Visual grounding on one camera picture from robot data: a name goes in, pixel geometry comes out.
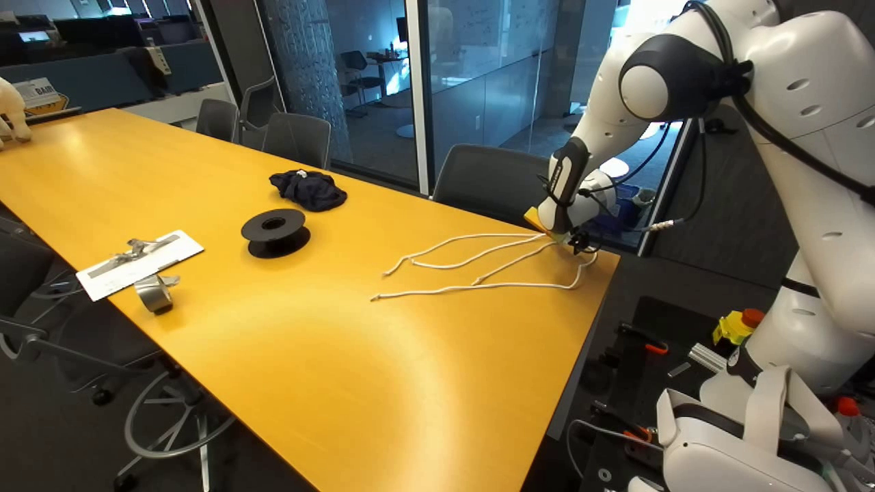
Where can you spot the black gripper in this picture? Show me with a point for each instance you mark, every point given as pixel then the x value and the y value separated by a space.
pixel 581 241

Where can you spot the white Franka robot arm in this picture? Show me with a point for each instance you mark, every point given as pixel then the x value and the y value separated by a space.
pixel 820 182

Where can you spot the white round table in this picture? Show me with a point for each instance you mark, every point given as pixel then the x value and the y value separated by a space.
pixel 616 169

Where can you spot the wide grey chair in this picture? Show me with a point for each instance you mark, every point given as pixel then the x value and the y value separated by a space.
pixel 492 182

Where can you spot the yellow red emergency stop button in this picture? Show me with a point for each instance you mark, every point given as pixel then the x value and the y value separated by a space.
pixel 731 329

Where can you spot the white VR headset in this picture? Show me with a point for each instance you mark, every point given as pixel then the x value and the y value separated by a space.
pixel 719 456

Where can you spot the black crumpled cloth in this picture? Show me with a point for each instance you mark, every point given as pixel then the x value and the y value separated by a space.
pixel 309 192

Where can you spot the black filament spool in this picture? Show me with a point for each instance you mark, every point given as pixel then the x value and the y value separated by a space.
pixel 274 240

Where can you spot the red cap bottle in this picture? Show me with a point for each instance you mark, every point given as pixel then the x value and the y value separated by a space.
pixel 847 407

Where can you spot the small grey chair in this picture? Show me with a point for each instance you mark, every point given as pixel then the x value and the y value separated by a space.
pixel 217 120

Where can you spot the small metal tape roll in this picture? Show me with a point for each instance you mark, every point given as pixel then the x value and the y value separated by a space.
pixel 156 297

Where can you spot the metal tool on sheet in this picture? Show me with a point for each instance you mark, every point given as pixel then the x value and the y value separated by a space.
pixel 138 247

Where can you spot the black office chair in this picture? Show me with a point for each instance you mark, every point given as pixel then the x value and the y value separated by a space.
pixel 23 274

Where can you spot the labelled cardboard box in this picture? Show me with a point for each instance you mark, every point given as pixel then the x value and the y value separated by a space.
pixel 39 95

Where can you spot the white plush toy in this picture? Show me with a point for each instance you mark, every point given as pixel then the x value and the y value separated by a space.
pixel 11 110

